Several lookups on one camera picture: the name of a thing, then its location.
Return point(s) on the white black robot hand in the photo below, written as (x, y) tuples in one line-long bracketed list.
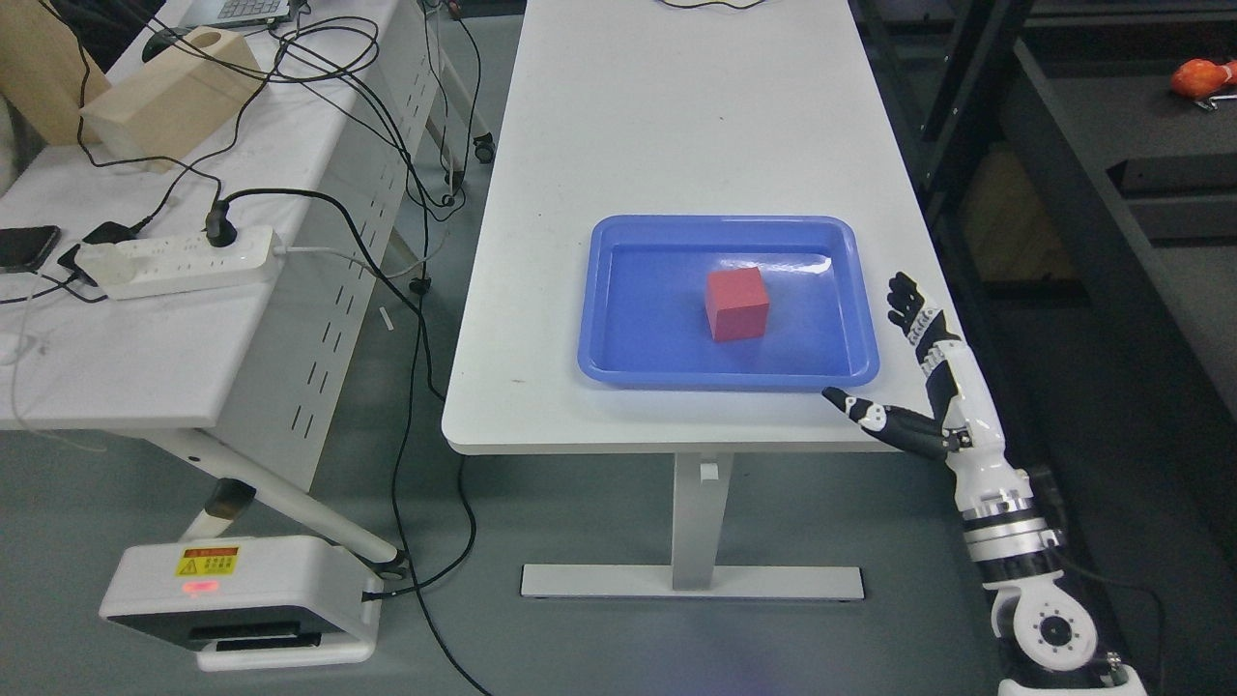
[(963, 430)]

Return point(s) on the pink foam block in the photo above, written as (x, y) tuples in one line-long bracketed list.
[(736, 303)]

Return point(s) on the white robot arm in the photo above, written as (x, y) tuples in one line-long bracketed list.
[(1054, 637)]

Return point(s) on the black metal shelf right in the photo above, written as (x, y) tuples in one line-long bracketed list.
[(1085, 217)]

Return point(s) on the blue plastic tray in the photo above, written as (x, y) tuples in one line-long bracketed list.
[(644, 323)]

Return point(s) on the orange object on shelf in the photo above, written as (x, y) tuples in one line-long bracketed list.
[(1205, 83)]

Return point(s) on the white desk with tray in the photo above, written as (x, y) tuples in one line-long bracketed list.
[(642, 147)]

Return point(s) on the white floor device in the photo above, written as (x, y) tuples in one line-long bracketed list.
[(247, 603)]

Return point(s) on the white folding side table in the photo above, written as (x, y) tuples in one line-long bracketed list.
[(238, 375)]

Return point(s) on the wooden box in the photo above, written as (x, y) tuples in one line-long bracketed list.
[(160, 113)]

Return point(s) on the white power strip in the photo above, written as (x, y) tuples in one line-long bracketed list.
[(182, 263)]

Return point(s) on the black smartphone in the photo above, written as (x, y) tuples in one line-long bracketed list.
[(25, 248)]

